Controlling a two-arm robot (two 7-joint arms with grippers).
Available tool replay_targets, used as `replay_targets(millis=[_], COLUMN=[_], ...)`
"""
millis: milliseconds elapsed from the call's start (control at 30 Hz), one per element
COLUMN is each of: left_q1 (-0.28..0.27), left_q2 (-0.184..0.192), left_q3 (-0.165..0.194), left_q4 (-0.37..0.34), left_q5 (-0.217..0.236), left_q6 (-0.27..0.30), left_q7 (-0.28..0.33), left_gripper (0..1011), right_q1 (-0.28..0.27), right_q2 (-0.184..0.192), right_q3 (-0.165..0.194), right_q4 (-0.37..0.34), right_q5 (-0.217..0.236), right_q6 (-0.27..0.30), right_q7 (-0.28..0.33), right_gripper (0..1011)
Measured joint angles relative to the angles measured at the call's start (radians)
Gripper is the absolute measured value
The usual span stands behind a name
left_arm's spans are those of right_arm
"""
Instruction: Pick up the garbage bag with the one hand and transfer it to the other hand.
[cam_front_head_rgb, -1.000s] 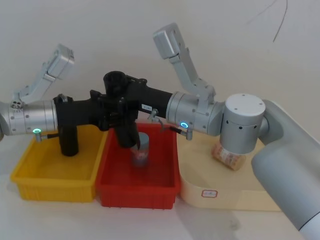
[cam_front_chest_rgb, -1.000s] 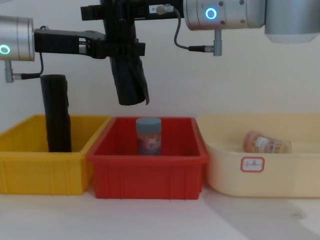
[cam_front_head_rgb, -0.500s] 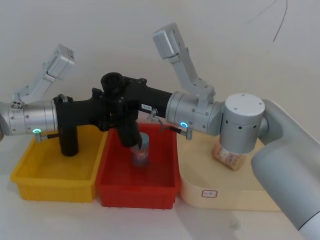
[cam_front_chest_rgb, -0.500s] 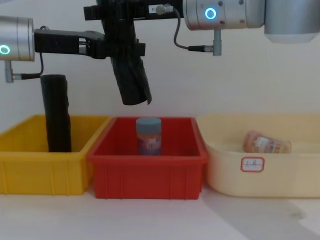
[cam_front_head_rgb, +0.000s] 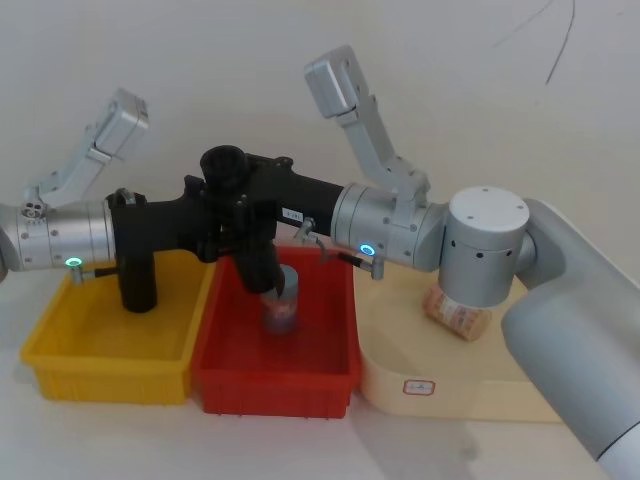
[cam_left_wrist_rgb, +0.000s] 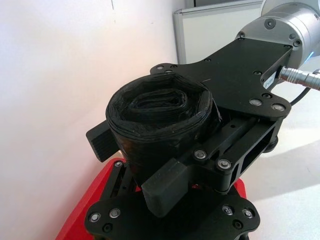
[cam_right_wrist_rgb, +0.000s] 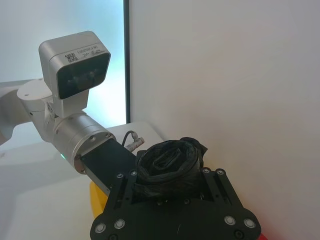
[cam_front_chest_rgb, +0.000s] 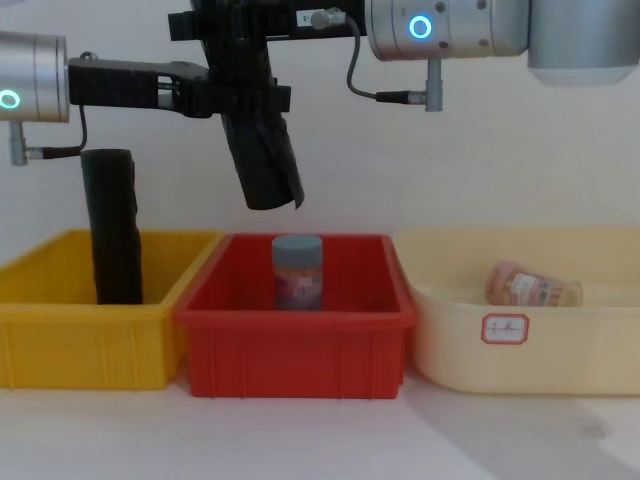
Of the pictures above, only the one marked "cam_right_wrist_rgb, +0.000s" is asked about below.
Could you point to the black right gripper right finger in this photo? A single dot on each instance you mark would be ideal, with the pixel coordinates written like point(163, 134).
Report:
point(225, 197)

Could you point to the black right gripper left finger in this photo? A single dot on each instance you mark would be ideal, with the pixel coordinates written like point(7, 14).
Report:
point(119, 197)

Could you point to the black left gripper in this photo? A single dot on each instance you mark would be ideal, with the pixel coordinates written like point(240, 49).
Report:
point(107, 162)

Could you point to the roll of black plastic bags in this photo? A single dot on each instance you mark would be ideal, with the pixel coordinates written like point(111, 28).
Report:
point(170, 160)

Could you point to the yellow plastic object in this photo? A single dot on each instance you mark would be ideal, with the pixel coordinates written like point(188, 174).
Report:
point(97, 198)

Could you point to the red object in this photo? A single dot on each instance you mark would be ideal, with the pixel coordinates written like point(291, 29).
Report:
point(264, 235)

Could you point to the left robot arm with camera housing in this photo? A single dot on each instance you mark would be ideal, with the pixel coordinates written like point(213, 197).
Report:
point(75, 75)

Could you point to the dark vertical frame strip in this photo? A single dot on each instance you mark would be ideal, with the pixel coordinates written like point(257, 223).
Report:
point(127, 62)

